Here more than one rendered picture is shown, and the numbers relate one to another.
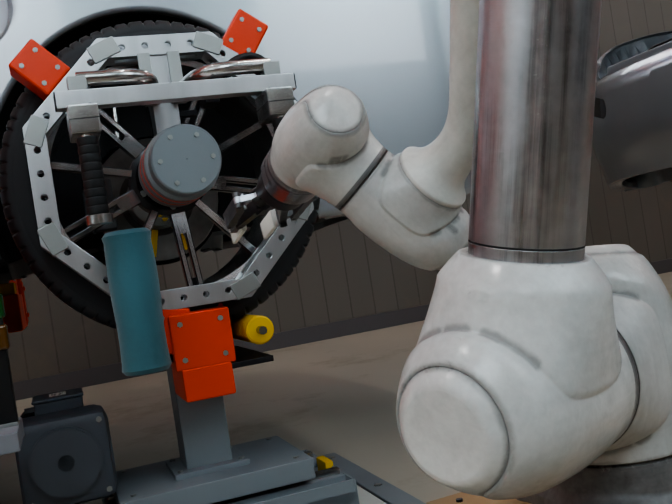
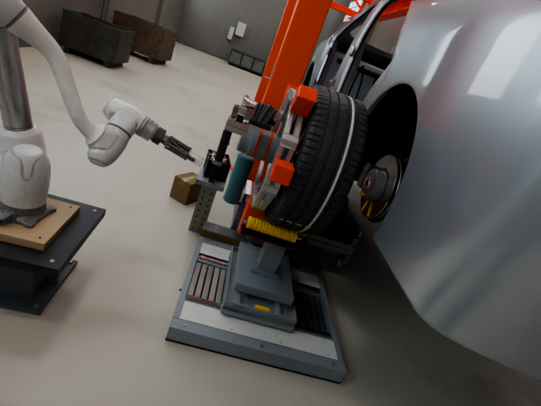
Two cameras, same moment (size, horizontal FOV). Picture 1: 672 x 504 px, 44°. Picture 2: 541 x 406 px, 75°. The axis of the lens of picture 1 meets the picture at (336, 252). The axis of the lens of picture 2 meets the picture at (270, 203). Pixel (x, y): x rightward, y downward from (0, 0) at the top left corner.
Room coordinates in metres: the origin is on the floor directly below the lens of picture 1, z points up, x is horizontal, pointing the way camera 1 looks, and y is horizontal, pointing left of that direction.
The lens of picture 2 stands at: (1.99, -1.29, 1.23)
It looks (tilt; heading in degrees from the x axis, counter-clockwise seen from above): 22 degrees down; 99
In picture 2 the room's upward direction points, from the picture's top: 22 degrees clockwise
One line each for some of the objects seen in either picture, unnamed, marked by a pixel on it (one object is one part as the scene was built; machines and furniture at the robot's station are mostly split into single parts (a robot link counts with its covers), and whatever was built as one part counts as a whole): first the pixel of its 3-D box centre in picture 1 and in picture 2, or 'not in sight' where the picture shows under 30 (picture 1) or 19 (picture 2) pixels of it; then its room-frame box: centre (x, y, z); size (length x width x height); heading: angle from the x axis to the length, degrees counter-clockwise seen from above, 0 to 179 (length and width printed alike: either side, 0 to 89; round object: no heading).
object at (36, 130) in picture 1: (173, 172); (276, 149); (1.67, 0.30, 0.85); 0.54 x 0.07 x 0.54; 109
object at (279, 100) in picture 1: (275, 104); (237, 126); (1.54, 0.07, 0.93); 0.09 x 0.05 x 0.05; 19
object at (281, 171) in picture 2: not in sight; (281, 171); (1.78, 0.00, 0.85); 0.09 x 0.08 x 0.07; 109
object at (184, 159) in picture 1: (178, 167); (262, 144); (1.61, 0.27, 0.85); 0.21 x 0.14 x 0.14; 19
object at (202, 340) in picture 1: (198, 352); (258, 219); (1.71, 0.31, 0.48); 0.16 x 0.12 x 0.17; 19
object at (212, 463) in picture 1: (200, 421); (271, 253); (1.84, 0.35, 0.32); 0.40 x 0.30 x 0.28; 109
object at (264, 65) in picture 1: (219, 63); (265, 105); (1.59, 0.16, 1.03); 0.19 x 0.18 x 0.11; 19
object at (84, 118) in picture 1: (83, 122); (241, 112); (1.43, 0.39, 0.93); 0.09 x 0.05 x 0.05; 19
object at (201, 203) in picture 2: not in sight; (204, 202); (1.25, 0.77, 0.21); 0.10 x 0.10 x 0.42; 19
